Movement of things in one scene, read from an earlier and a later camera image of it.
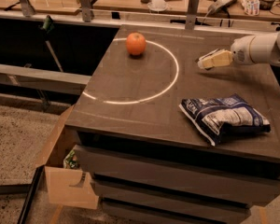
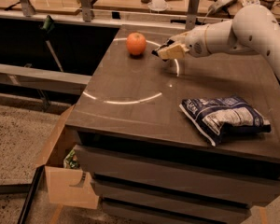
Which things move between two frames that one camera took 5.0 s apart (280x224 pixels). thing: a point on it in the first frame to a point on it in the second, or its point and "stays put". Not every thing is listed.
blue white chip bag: (225, 117) stays put
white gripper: (240, 52) to (196, 44)
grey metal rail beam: (39, 78) stays put
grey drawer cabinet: (154, 165) stays put
